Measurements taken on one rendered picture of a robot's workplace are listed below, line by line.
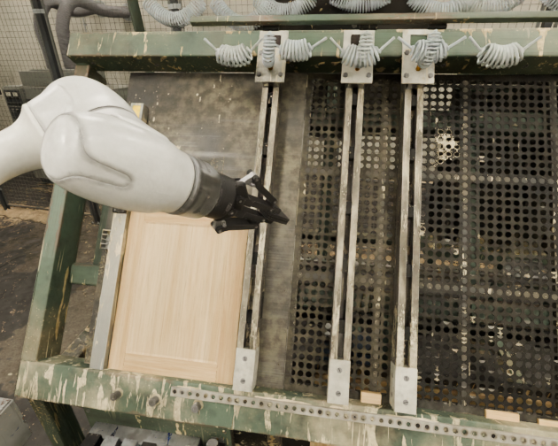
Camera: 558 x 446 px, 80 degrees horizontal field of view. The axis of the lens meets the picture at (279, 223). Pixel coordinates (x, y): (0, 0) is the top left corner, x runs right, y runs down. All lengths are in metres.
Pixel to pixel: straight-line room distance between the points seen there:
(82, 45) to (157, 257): 0.84
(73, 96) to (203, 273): 0.77
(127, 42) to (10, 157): 0.99
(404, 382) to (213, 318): 0.62
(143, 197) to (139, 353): 0.92
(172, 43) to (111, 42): 0.24
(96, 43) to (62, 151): 1.17
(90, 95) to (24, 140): 0.10
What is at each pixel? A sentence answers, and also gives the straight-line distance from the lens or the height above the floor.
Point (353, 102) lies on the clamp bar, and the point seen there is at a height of 1.70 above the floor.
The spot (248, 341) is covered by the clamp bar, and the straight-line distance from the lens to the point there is 1.13.
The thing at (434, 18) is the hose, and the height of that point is 1.93.
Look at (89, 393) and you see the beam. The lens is 1.37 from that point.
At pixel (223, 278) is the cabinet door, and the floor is 1.16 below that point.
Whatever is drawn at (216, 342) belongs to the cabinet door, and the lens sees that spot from 1.18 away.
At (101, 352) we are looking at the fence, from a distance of 1.33.
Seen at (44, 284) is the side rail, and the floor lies 1.12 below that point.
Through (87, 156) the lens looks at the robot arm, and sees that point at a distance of 0.39.
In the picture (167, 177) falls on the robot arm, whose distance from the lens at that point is 0.43.
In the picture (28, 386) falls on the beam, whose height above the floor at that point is 0.84.
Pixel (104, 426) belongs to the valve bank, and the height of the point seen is 0.74.
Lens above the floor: 1.84
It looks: 27 degrees down
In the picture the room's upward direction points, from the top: straight up
